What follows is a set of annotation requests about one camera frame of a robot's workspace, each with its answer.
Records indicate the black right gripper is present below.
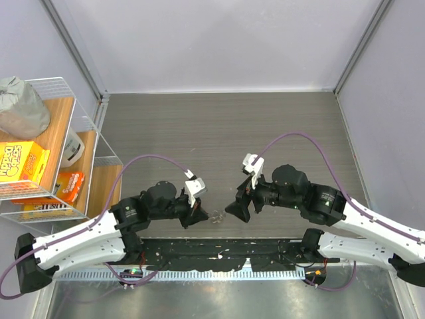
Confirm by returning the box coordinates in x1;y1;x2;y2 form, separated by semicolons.
226;168;302;222

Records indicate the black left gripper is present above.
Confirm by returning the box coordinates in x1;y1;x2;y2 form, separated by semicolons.
150;191;209;229

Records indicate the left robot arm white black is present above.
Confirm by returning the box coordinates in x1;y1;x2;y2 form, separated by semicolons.
15;178;209;294

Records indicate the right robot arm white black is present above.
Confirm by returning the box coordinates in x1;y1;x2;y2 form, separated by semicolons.
225;165;424;287

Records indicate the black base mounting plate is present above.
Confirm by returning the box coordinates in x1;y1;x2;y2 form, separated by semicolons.
141;239;325;272

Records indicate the orange snack box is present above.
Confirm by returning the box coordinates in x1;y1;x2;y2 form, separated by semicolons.
54;171;85;204

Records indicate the yellow black candy bag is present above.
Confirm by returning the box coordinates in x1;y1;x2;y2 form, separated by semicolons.
11;197;74;215

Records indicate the white pump bottle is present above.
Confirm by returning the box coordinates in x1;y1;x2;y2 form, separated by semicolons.
60;128;85;168

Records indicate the yellow snack box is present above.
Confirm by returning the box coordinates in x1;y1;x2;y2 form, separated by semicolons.
1;141;50;183

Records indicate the grey crumpled bag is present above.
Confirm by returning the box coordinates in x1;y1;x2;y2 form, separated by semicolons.
1;76;50;140

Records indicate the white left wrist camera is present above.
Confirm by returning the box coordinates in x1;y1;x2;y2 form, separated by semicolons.
184;169;207;208

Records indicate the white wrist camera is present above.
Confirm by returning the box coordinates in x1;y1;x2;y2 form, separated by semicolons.
242;154;264;189
184;169;207;208

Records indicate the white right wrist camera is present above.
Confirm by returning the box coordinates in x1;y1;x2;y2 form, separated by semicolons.
242;154;264;189

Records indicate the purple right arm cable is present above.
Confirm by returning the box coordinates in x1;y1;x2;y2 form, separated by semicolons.
255;131;425;292

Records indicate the white wire shelf rack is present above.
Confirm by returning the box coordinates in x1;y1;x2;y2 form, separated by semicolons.
1;77;123;224

